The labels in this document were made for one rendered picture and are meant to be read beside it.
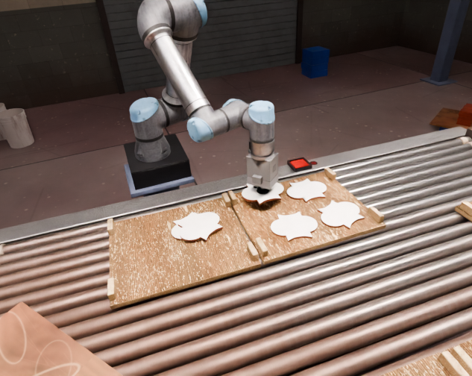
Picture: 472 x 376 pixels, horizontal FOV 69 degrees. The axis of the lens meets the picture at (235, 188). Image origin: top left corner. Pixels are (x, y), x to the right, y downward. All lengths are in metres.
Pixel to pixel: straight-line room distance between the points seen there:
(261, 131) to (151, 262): 0.49
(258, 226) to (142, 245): 0.36
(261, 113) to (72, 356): 0.73
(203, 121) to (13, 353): 0.69
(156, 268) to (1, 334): 0.38
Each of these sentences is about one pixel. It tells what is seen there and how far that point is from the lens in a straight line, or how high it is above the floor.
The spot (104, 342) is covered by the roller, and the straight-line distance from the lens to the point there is 0.94.
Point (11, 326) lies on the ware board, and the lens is 0.90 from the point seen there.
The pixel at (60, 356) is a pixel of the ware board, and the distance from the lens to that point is 0.80.
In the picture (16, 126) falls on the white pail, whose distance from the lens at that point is 4.50.
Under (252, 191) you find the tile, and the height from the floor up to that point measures 0.99.
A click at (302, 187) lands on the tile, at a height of 0.94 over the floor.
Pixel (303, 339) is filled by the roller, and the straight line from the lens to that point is 0.88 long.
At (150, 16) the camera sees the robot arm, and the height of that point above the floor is 1.52.
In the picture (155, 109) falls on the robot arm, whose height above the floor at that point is 1.17.
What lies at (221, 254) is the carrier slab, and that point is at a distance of 1.02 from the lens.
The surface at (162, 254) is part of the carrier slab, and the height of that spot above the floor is 0.94.
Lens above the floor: 1.65
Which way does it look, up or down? 34 degrees down
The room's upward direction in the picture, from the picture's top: 4 degrees counter-clockwise
